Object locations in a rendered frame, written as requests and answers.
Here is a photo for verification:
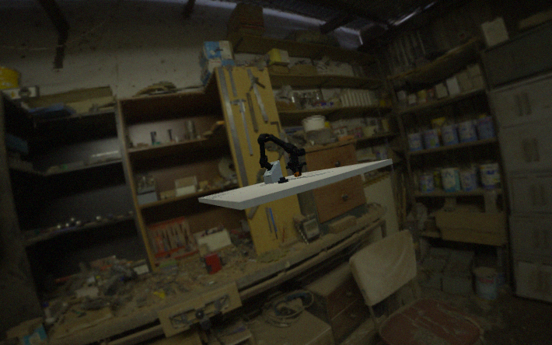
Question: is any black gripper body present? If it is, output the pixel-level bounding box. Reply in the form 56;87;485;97
286;157;307;169

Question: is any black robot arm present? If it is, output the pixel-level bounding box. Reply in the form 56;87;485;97
257;133;306;171

